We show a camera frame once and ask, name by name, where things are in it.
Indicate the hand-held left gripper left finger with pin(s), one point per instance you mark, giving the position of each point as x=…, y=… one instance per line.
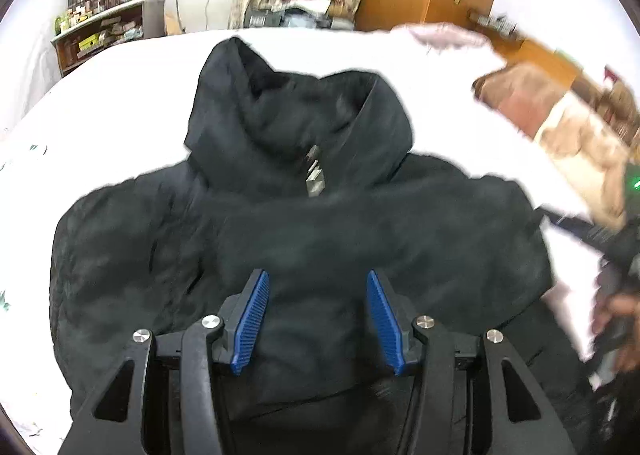
x=249, y=325

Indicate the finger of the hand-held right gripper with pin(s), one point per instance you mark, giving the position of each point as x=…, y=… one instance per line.
x=570, y=224

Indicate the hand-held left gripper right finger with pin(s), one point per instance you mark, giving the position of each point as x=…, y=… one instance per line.
x=386, y=325

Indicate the black padded jacket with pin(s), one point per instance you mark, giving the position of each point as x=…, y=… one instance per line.
x=310, y=245

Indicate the pile of clothes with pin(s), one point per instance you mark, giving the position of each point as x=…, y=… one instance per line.
x=300, y=10

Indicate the person's right hand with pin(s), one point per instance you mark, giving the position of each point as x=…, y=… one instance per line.
x=620, y=320

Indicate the brown plush blanket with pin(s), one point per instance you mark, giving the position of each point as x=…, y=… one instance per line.
x=560, y=120

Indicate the wooden headboard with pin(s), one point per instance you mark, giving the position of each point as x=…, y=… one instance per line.
x=545, y=57

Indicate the pink pillow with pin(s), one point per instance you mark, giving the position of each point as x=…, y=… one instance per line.
x=440, y=37

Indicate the pink floral bed sheet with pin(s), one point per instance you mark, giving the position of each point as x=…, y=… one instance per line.
x=125, y=85

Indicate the cluttered wooden shelf unit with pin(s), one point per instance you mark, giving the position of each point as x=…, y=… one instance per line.
x=107, y=30

